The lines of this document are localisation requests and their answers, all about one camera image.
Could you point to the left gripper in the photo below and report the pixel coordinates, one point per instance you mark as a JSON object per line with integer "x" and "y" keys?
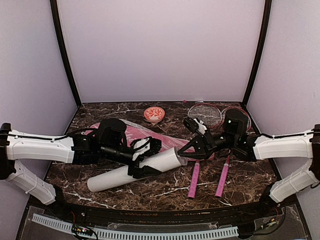
{"x": 144, "y": 172}

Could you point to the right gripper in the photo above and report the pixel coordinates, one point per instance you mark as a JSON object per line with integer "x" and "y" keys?
{"x": 210, "y": 144}

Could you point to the white shuttlecock tube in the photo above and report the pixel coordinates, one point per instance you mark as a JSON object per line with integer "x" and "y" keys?
{"x": 152, "y": 166}

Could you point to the red badminton racket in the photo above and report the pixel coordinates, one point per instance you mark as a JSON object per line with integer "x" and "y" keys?
{"x": 225, "y": 169}
{"x": 211, "y": 116}

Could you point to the pink racket bag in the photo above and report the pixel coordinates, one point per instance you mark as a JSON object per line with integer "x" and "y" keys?
{"x": 134, "y": 132}

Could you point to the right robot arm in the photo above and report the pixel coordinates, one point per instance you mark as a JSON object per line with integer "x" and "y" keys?
{"x": 254, "y": 147}

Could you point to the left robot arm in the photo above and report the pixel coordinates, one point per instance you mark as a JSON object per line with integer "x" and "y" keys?
{"x": 73, "y": 148}

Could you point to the red white patterned bowl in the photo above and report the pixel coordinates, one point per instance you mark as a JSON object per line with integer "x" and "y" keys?
{"x": 154, "y": 114}

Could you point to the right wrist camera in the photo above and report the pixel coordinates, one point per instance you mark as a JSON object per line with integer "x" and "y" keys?
{"x": 194, "y": 125}

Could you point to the white cable tray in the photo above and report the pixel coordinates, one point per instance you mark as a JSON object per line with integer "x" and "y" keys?
{"x": 135, "y": 232}

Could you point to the right black frame post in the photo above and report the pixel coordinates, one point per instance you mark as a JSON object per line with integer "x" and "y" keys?
{"x": 258, "y": 53}

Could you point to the black frame post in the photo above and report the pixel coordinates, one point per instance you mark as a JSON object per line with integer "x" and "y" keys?
{"x": 63, "y": 52}
{"x": 258, "y": 53}

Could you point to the left black frame post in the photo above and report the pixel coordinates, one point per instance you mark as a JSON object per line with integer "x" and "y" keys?
{"x": 63, "y": 52}

